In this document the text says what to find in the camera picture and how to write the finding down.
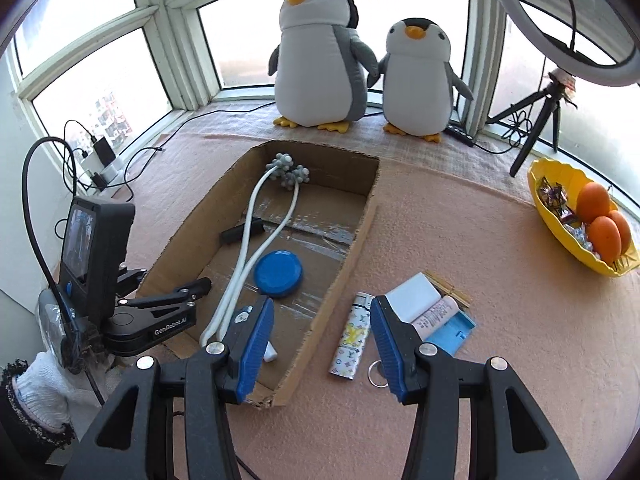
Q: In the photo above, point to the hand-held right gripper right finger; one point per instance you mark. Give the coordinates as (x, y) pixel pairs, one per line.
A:
(387, 351)

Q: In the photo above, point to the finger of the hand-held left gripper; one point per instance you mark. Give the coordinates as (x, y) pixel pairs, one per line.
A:
(131, 279)
(170, 296)

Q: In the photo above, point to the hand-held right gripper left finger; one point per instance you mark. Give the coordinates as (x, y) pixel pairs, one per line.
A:
(255, 351)

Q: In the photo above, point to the patterned lighter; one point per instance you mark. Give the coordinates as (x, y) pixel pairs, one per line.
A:
(350, 335)

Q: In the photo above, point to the white tube bottle grey cap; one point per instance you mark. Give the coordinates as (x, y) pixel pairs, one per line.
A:
(435, 317)

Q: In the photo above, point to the white wall charger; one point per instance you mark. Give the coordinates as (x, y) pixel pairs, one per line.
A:
(415, 294)

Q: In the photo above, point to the light blue plastic box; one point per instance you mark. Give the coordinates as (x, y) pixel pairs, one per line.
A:
(452, 335)

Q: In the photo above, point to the blue round lid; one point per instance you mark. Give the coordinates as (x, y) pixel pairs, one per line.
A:
(278, 272)

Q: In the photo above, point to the wooden clip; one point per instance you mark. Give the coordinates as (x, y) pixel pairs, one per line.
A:
(450, 287)

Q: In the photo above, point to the black cylinder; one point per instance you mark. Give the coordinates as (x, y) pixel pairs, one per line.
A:
(240, 232)

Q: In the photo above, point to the cardboard box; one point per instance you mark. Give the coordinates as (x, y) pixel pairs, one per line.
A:
(305, 230)

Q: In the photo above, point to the person's left hand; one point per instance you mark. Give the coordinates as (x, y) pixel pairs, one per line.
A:
(42, 392)

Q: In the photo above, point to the white power strip with chargers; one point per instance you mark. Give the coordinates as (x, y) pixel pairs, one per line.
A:
(131, 160)

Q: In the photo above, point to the black power brick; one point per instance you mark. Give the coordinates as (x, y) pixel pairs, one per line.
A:
(104, 149)

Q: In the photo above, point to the yellow plastic bowl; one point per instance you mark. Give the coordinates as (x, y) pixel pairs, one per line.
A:
(550, 220)

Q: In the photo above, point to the pile of wrapped candies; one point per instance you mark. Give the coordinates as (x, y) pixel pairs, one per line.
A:
(552, 197)

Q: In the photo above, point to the orange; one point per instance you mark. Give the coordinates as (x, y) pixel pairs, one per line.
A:
(625, 227)
(604, 240)
(593, 201)

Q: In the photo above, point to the large penguin plush toy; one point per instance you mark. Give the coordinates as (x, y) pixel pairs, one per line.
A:
(312, 70)

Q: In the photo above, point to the small penguin plush toy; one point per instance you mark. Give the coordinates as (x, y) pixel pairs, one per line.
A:
(417, 85)

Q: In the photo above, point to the black tripod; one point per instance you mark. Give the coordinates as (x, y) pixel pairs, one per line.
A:
(542, 110)

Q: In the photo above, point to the black gooseneck phone holder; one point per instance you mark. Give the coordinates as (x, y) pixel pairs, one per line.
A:
(570, 10)

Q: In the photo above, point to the white window frame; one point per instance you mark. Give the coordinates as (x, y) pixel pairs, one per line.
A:
(170, 35)

